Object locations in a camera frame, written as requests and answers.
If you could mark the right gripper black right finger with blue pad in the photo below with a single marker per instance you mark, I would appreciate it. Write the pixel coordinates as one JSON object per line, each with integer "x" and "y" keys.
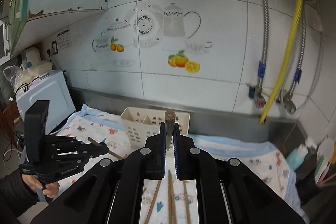
{"x": 228, "y": 191}

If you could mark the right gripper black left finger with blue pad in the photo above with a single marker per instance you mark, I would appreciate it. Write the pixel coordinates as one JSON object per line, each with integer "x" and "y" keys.
{"x": 111, "y": 191}

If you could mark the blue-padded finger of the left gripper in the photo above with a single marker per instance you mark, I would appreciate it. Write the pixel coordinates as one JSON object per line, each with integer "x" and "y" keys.
{"x": 92, "y": 146}

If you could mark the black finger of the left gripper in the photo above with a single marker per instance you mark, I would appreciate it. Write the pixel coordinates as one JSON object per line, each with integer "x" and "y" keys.
{"x": 91, "y": 153}

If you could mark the wooden chopstick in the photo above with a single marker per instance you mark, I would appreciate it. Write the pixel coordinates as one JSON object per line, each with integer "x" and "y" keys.
{"x": 188, "y": 217}
{"x": 94, "y": 142}
{"x": 169, "y": 199}
{"x": 149, "y": 213}
{"x": 172, "y": 201}
{"x": 169, "y": 127}

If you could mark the white kitchen appliance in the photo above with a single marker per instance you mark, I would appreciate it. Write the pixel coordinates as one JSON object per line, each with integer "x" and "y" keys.
{"x": 33, "y": 64}

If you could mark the person's left hand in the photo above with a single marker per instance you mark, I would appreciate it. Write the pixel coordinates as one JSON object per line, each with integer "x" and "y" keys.
{"x": 49, "y": 190}

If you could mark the cartoon print white cloth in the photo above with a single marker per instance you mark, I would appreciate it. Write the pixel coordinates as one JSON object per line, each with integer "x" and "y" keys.
{"x": 178, "y": 190}

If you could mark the beige plastic utensil holder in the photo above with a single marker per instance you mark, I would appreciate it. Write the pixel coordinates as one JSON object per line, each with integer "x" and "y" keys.
{"x": 140, "y": 123}

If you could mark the white microwave oven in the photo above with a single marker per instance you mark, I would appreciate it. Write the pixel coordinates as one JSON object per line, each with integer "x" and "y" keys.
{"x": 52, "y": 88}

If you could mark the teal soap pump bottle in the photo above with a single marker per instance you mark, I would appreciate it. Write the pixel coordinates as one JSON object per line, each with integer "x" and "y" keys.
{"x": 297, "y": 156}

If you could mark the black utensil container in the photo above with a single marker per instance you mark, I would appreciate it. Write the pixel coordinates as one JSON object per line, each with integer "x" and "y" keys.
{"x": 312, "y": 182}

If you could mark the chrome angle valve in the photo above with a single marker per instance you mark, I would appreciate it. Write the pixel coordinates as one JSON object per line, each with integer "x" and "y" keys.
{"x": 286, "y": 101}

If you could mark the white rice spoon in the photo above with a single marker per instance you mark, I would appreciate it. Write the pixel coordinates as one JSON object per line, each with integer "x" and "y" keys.
{"x": 325, "y": 152}

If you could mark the wall power socket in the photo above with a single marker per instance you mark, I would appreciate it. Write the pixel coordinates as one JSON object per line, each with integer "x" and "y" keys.
{"x": 54, "y": 48}

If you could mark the red-handled water valve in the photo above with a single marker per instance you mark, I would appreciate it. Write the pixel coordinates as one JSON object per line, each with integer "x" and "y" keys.
{"x": 256, "y": 94}

